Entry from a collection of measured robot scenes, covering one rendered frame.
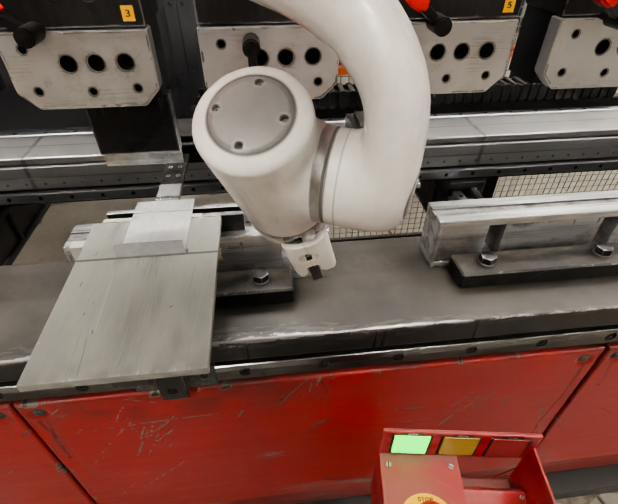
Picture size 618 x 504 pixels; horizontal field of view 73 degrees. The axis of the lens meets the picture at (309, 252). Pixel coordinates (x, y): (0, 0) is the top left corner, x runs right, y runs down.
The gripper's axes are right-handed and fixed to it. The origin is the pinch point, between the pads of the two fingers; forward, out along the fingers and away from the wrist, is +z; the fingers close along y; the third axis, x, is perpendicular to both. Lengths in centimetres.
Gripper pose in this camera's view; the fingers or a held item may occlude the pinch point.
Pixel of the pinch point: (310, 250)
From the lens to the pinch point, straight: 57.2
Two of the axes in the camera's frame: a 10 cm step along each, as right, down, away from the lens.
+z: 1.3, 2.8, 9.5
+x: -9.5, 3.2, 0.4
